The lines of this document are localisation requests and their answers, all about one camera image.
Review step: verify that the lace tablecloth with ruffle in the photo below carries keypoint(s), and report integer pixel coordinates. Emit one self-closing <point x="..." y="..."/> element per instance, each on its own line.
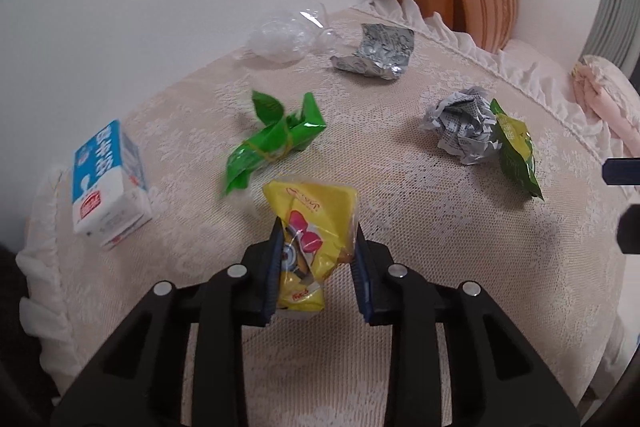
<point x="356" y="147"/>

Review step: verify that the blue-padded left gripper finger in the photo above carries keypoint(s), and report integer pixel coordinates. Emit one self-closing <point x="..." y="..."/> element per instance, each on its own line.
<point x="136" y="377"/>

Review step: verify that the printed white paper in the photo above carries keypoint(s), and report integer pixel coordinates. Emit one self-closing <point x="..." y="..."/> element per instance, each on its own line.
<point x="465" y="126"/>

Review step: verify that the green snack wrapper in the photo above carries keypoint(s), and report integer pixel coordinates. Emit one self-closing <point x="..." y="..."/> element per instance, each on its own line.
<point x="282" y="133"/>

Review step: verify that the blue white milk carton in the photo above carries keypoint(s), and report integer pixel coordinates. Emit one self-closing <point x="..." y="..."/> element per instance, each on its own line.
<point x="110" y="198"/>

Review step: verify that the clear plastic bag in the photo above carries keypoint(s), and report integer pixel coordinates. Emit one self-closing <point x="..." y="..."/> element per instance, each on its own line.
<point x="279" y="36"/>

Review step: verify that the green yellow chip bag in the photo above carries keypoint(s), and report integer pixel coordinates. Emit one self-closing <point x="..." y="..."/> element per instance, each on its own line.
<point x="516" y="156"/>

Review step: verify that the silver foil blister pack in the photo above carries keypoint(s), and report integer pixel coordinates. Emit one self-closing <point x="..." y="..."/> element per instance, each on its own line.
<point x="384" y="53"/>

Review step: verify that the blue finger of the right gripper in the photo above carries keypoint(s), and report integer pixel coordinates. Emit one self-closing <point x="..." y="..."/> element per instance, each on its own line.
<point x="621" y="171"/>

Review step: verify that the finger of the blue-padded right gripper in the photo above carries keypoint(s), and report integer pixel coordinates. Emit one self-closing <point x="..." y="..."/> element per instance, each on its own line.
<point x="456" y="339"/>

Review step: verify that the pink bed sheet mattress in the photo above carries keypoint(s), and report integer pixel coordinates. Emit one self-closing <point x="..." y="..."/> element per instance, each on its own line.
<point x="535" y="51"/>

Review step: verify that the folded pink blanket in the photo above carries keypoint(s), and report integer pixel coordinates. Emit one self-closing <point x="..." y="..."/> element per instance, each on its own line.
<point x="601" y="89"/>

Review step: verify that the clear plastic cup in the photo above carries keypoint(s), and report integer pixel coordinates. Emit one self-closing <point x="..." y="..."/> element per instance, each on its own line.
<point x="321" y="37"/>

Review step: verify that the yellow minion snack bag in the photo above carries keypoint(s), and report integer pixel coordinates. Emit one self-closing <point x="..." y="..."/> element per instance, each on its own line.
<point x="319" y="225"/>

